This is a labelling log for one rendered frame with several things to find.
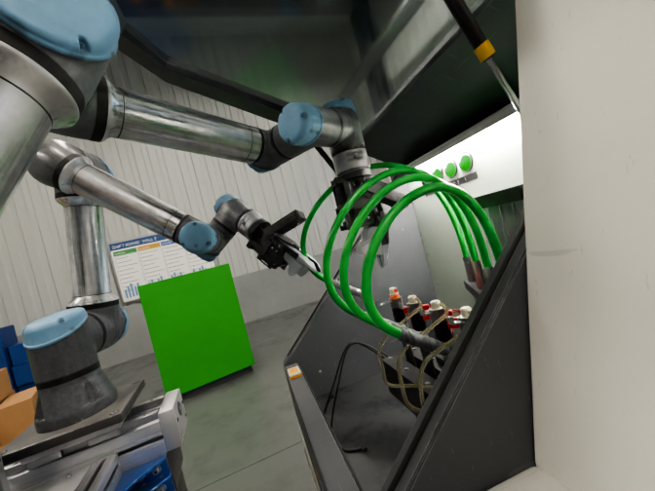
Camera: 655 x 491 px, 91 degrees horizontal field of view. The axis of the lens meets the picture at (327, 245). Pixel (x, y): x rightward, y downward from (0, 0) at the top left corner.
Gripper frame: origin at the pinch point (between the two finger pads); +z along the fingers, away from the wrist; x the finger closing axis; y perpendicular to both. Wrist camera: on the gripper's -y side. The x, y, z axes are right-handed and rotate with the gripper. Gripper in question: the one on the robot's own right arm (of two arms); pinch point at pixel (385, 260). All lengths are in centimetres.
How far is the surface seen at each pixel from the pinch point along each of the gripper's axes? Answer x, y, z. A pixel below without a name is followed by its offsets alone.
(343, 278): 16.7, 14.8, -1.1
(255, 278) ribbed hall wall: -647, 19, 34
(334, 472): 19.3, 24.0, 25.4
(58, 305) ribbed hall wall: -622, 367, -13
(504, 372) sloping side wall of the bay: 35.0, 4.6, 11.6
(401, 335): 24.8, 11.2, 7.6
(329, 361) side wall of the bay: -31.0, 12.3, 28.7
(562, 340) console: 39.4, 0.4, 8.2
